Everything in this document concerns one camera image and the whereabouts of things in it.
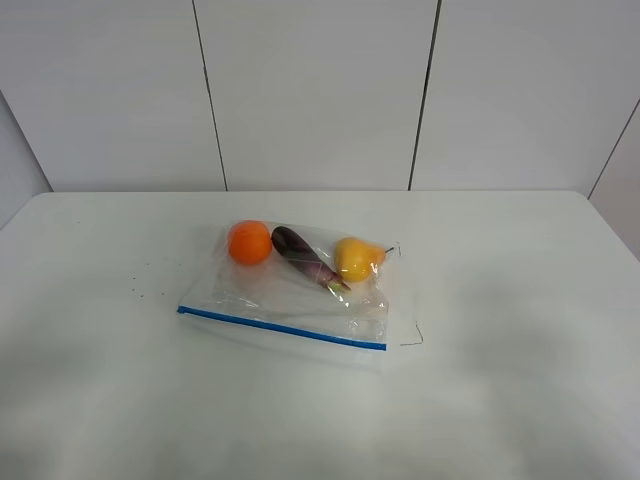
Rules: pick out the clear zip bag blue seal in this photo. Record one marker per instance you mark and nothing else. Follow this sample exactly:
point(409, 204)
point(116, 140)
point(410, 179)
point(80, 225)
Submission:
point(275, 300)

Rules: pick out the purple eggplant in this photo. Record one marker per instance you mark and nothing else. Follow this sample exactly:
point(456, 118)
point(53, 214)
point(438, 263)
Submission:
point(299, 255)

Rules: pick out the orange fruit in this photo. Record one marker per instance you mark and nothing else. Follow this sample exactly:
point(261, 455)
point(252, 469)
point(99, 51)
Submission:
point(249, 242)

